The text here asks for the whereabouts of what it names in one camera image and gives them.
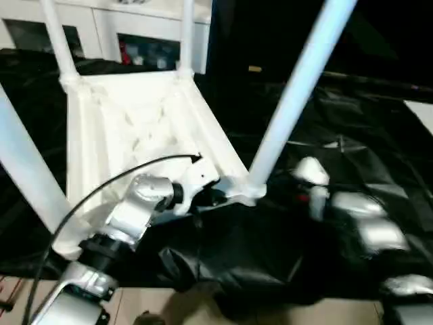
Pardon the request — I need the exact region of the white plastic table top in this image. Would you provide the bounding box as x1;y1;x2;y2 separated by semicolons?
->
51;68;269;262

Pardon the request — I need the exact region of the white plastic table leg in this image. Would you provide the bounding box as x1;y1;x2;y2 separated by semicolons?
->
246;0;359;196
39;0;83;90
0;85;72;235
177;0;198;79

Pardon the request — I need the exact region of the black plastic mat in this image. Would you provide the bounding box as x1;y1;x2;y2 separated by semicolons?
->
0;49;433;319

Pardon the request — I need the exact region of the long black bar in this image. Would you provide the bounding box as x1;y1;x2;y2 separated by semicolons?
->
317;70;433;94

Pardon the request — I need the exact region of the white cabinet with glass doors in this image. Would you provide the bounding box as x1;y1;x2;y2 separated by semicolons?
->
0;0;212;74

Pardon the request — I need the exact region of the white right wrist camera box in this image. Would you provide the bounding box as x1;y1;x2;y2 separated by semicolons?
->
291;156;332;221

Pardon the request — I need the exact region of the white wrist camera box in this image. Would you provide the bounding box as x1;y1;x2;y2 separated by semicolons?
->
291;156;332;221
172;158;221;215

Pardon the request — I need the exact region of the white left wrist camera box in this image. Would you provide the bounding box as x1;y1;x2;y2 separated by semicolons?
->
172;158;221;215

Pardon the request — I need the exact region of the black left camera cable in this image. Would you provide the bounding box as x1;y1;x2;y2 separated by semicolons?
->
24;154;203;325

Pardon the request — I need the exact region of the red floor cable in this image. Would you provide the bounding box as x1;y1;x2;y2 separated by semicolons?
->
0;276;24;316

